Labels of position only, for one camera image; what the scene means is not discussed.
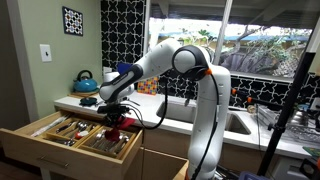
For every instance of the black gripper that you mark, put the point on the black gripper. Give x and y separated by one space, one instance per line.
113 111

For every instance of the light wooden drawer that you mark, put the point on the light wooden drawer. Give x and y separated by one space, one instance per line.
66 163

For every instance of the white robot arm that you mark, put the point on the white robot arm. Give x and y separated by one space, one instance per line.
206 110

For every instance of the small dark bowl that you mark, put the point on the small dark bowl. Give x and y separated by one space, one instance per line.
88 101

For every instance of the wooden trivet board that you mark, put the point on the wooden trivet board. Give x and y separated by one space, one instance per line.
75 94

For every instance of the multicoloured checkered board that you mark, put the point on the multicoloured checkered board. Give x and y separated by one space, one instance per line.
148 86

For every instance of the wooden base cabinet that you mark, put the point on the wooden base cabinet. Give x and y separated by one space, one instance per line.
163 146

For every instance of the wooden cutlery organiser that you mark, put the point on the wooden cutlery organiser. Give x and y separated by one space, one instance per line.
63 131

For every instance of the white wrapped utensils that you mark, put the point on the white wrapped utensils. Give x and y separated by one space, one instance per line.
50 126

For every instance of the light wooden table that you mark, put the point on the light wooden table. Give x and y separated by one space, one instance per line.
184 171

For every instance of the stainless steel sink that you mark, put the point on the stainless steel sink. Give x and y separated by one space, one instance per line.
240 123

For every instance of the round beige scrubber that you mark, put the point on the round beige scrubber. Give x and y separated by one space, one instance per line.
251 109

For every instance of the blue plastic item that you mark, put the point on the blue plastic item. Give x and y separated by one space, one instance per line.
251 176

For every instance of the black tripod pole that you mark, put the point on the black tripod pole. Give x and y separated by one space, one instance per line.
283 120

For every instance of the metal dish rack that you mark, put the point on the metal dish rack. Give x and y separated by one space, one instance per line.
300 128

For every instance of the white wall outlet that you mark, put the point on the white wall outlet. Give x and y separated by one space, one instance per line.
107 71

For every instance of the white light switch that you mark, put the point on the white light switch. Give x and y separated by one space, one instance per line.
45 52

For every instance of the black patterned wall picture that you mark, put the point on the black patterned wall picture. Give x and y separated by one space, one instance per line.
72 21

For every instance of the white window frame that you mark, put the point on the white window frame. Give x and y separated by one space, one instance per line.
221 33

